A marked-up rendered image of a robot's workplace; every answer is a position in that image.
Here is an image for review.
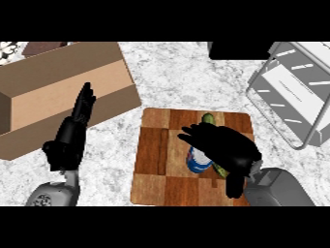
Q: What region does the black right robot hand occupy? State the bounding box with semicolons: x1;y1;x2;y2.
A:
176;122;263;200

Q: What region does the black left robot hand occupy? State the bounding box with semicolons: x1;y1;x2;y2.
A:
42;81;98;172

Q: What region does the blue and white can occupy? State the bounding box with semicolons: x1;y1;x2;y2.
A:
186;145;214;174

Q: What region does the brown wooden cutting board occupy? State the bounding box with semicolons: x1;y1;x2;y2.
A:
129;107;257;207

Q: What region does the green cucumber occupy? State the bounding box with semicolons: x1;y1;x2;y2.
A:
201;112;232;179

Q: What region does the open wooden drawer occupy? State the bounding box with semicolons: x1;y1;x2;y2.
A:
0;42;144;162

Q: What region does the black appliance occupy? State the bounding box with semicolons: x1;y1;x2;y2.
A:
209;42;273;61

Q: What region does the grey wire tiered basket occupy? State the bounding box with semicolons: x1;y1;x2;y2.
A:
247;42;330;151

